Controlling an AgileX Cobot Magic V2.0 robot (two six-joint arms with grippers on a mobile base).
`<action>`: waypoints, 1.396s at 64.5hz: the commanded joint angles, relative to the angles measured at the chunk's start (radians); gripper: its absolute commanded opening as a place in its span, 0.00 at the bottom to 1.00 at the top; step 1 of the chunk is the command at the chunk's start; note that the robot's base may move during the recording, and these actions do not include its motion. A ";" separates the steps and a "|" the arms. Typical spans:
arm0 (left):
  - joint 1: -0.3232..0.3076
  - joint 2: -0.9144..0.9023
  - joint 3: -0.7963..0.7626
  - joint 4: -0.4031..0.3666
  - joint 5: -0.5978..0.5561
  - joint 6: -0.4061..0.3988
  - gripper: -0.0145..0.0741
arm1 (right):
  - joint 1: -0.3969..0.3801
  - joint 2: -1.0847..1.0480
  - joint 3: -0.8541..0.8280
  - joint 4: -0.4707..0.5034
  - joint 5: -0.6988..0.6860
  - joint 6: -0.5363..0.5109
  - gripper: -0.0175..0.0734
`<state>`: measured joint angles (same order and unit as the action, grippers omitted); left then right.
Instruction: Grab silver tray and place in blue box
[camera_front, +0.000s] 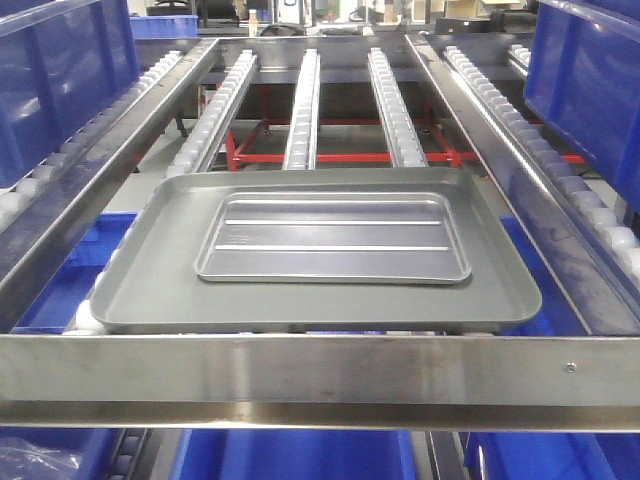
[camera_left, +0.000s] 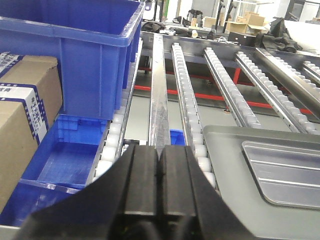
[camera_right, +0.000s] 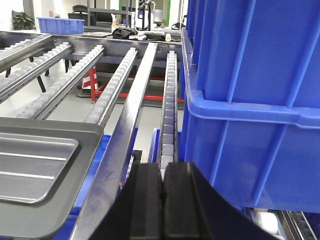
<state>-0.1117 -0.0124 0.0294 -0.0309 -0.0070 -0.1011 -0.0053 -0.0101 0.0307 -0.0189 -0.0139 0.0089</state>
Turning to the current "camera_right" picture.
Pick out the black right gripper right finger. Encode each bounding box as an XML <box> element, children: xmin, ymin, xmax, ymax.
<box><xmin>163</xmin><ymin>162</ymin><xmax>275</xmax><ymax>240</ymax></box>

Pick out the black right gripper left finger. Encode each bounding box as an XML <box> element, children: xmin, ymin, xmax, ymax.
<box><xmin>90</xmin><ymin>163</ymin><xmax>163</xmax><ymax>240</ymax></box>

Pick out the silver metal tray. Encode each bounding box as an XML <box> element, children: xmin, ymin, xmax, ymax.
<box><xmin>0</xmin><ymin>117</ymin><xmax>104</xmax><ymax>239</ymax></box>

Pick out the steel roller conveyor rack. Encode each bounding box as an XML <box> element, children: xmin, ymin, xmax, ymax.
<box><xmin>0</xmin><ymin>31</ymin><xmax>186</xmax><ymax>240</ymax></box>

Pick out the red metal stand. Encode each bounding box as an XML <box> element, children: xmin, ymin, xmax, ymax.
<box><xmin>81</xmin><ymin>66</ymin><xmax>185</xmax><ymax>106</ymax></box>

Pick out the large blue plastic crate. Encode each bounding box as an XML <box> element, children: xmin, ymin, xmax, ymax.
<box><xmin>181</xmin><ymin>0</ymin><xmax>320</xmax><ymax>213</ymax></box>

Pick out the black bag on table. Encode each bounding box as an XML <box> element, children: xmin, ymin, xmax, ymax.
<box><xmin>112</xmin><ymin>27</ymin><xmax>138</xmax><ymax>40</ymax></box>

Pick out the small blue bin on table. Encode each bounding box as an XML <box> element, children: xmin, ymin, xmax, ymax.
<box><xmin>37</xmin><ymin>17</ymin><xmax>85</xmax><ymax>35</ymax></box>

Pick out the green potted plant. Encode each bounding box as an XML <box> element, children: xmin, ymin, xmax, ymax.
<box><xmin>11</xmin><ymin>10</ymin><xmax>35</xmax><ymax>31</ymax></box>

